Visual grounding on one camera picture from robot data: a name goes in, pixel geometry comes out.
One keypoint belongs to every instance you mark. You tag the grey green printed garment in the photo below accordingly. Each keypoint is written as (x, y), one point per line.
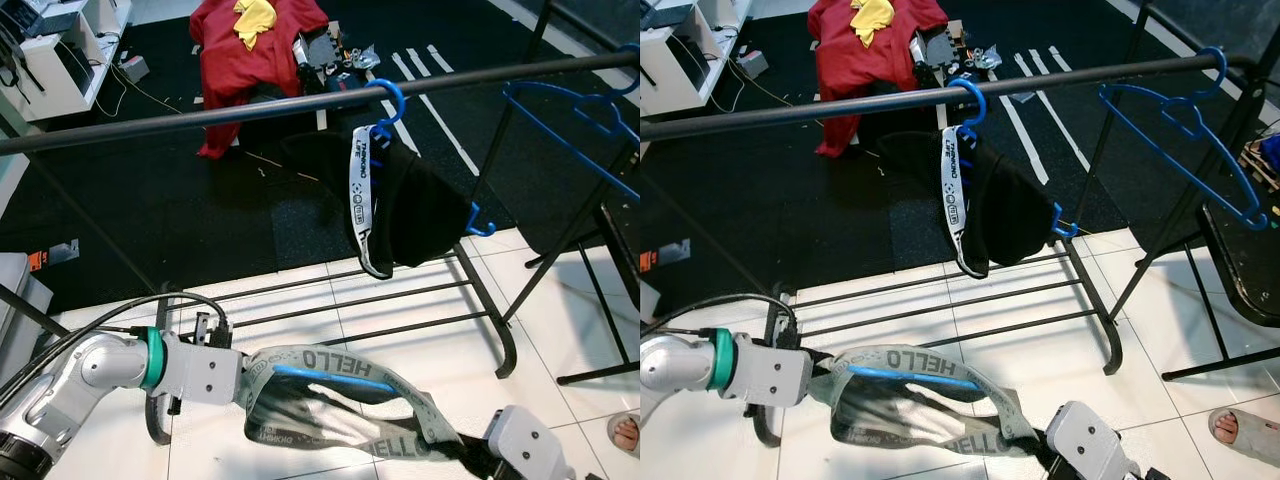
(920, 420)
(330, 420)

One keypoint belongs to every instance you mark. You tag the person in blue shorts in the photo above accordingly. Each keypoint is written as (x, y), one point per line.
(625, 435)
(1245, 435)

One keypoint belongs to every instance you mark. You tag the grey tag orange sticker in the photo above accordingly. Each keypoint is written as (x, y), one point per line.
(55, 255)
(665, 255)

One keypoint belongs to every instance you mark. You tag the black garment with white band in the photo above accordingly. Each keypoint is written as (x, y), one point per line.
(420, 210)
(1010, 210)

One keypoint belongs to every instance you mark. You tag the white plastic container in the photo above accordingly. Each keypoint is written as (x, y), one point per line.
(20, 300)

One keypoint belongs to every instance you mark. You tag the red cloth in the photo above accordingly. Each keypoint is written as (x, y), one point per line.
(880, 80)
(270, 90)

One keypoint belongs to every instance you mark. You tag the long white floor strip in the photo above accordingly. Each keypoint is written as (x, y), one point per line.
(408, 135)

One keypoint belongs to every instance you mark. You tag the grey power adapter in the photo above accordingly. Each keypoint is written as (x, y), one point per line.
(135, 68)
(752, 63)

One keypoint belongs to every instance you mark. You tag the crumpled silver foil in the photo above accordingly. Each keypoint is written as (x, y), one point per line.
(985, 56)
(362, 56)

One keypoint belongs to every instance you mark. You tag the white shelf unit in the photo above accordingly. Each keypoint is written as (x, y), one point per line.
(690, 50)
(60, 60)

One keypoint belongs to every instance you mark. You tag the yellow cloth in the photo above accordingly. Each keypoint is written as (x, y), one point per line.
(255, 22)
(872, 20)

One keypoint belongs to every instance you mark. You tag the small wooden pallet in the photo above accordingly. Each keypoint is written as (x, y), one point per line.
(1258, 168)

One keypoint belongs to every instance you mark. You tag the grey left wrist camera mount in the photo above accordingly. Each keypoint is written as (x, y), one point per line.
(205, 370)
(770, 370)

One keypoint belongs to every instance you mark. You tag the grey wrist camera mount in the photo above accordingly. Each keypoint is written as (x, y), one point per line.
(205, 370)
(1095, 445)
(770, 370)
(530, 445)

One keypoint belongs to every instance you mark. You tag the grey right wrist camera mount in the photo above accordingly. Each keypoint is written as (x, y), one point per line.
(1095, 445)
(530, 445)

